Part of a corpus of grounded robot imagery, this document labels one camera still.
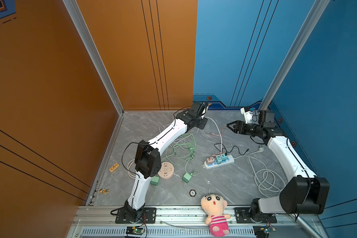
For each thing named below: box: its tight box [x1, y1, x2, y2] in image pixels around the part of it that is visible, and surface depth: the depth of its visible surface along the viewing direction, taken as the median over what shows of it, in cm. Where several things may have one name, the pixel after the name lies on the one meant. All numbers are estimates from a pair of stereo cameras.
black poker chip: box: [188, 189, 197, 198], surface depth 82 cm
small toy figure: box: [99, 188, 110, 195], surface depth 82 cm
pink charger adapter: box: [206, 156, 215, 165], surface depth 87 cm
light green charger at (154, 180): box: [149, 175, 160, 186], surface depth 84 cm
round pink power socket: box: [157, 161, 175, 180], surface depth 88 cm
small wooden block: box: [108, 162, 120, 173], surface depth 91 cm
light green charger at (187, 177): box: [181, 172, 193, 184], surface depth 86 cm
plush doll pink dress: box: [200, 193, 231, 238], surface depth 70 cm
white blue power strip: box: [202, 154, 236, 170], surface depth 91 cm
